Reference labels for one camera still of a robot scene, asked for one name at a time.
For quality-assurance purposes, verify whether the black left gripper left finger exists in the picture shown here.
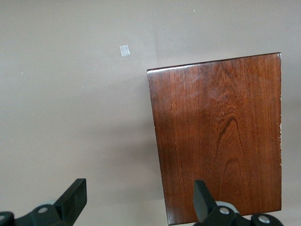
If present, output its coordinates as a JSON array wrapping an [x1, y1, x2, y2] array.
[[0, 178, 87, 226]]

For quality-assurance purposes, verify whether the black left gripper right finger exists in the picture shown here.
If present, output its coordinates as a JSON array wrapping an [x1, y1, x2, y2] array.
[[193, 180, 283, 226]]

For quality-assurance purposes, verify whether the dark brown wooden cabinet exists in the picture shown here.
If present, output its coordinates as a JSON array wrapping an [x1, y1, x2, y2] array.
[[146, 52, 282, 226]]

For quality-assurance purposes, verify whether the small grey tape patch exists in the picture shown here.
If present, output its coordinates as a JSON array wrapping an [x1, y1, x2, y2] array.
[[119, 44, 131, 57]]

